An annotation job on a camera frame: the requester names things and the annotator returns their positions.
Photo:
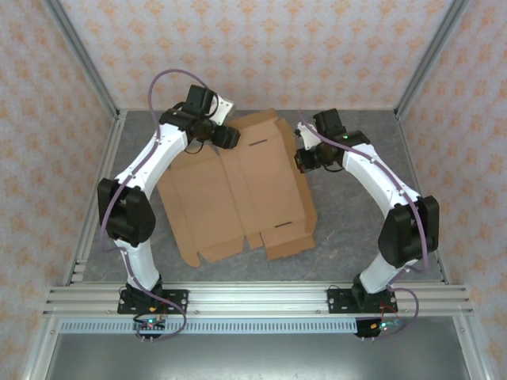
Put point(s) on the brown cardboard box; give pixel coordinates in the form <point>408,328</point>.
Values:
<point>245,190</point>

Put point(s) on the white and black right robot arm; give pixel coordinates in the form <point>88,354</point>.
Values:
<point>380,273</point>

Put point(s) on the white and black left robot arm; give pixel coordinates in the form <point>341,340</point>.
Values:
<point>138,257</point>

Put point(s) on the grey metal sheet panel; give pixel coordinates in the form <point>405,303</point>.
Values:
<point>257,356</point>

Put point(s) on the aluminium table side rail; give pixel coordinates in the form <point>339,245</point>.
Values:
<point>107,158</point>
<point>412,158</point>

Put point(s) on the aluminium frame post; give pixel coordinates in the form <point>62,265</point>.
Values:
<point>81,55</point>
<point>431,55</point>

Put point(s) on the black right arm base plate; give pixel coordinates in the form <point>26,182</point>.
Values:
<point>336,301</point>

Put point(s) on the aluminium cross rail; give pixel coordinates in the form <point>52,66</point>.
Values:
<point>257,301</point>

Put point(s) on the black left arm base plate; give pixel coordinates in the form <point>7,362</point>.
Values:
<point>178,297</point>

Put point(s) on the aluminium lower frame bar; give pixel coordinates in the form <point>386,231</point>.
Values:
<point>37,352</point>
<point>471,352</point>

